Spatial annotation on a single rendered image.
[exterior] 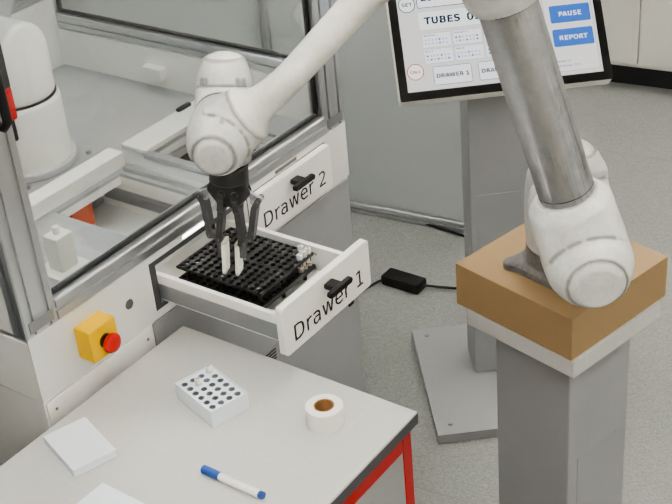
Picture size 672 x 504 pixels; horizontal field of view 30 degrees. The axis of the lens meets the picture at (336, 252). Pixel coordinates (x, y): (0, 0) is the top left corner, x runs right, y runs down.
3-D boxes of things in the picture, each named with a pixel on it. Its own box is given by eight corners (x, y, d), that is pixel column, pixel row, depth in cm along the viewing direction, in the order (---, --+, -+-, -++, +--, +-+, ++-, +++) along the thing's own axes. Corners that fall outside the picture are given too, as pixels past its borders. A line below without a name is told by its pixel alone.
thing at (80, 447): (117, 456, 229) (116, 449, 228) (74, 477, 225) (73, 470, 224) (86, 422, 238) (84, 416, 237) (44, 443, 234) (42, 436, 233)
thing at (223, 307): (359, 280, 259) (357, 255, 256) (284, 344, 242) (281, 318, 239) (211, 234, 280) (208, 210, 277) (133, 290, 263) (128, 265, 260)
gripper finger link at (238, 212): (234, 185, 239) (241, 185, 239) (243, 237, 244) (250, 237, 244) (228, 194, 236) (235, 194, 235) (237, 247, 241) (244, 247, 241)
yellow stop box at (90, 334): (123, 346, 244) (117, 316, 241) (97, 366, 240) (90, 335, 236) (104, 339, 247) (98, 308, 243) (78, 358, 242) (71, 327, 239)
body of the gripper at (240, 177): (255, 155, 237) (257, 199, 242) (212, 151, 239) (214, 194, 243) (244, 172, 231) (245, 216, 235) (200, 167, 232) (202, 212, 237)
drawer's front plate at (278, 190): (333, 185, 298) (329, 144, 292) (258, 241, 278) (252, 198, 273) (327, 183, 299) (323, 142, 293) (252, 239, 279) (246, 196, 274)
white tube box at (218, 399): (249, 408, 237) (247, 392, 236) (213, 428, 233) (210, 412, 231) (213, 379, 246) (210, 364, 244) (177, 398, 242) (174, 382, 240)
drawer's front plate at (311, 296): (371, 284, 260) (367, 239, 254) (287, 357, 240) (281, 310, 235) (364, 282, 261) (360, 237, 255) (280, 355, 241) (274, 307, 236)
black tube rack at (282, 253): (316, 278, 260) (313, 252, 257) (264, 321, 249) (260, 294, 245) (234, 252, 272) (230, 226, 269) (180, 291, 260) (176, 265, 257)
